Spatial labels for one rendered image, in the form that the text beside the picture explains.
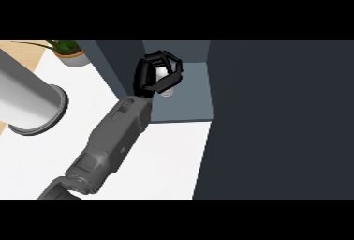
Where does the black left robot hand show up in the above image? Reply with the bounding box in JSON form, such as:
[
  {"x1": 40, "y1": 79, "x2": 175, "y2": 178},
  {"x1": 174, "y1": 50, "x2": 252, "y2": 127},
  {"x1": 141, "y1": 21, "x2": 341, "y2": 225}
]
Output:
[{"x1": 133, "y1": 50, "x2": 186, "y2": 98}]

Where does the white water bottle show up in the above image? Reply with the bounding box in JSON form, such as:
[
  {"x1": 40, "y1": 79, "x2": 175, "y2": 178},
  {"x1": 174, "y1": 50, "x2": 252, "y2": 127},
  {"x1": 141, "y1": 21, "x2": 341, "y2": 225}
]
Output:
[{"x1": 153, "y1": 64, "x2": 177, "y2": 98}]

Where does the grey-blue cabinet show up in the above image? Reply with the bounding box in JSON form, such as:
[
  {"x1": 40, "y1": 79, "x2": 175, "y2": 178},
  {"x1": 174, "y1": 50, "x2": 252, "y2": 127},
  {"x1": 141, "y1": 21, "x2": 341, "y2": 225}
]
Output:
[{"x1": 75, "y1": 40, "x2": 215, "y2": 125}]

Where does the dark grey cabinet door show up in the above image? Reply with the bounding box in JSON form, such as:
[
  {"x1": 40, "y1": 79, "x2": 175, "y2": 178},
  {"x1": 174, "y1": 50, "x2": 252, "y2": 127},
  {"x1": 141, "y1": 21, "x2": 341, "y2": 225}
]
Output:
[{"x1": 192, "y1": 40, "x2": 354, "y2": 201}]

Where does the green plant in grey pot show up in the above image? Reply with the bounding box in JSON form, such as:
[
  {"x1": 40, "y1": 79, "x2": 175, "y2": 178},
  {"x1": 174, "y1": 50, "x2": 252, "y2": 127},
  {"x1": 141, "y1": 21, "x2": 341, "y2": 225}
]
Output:
[{"x1": 10, "y1": 40, "x2": 91, "y2": 68}]

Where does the large silver cylinder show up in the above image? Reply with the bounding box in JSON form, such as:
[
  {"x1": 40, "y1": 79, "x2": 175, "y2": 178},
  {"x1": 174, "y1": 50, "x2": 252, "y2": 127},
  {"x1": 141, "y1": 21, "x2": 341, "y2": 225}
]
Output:
[{"x1": 0, "y1": 48, "x2": 71, "y2": 137}]

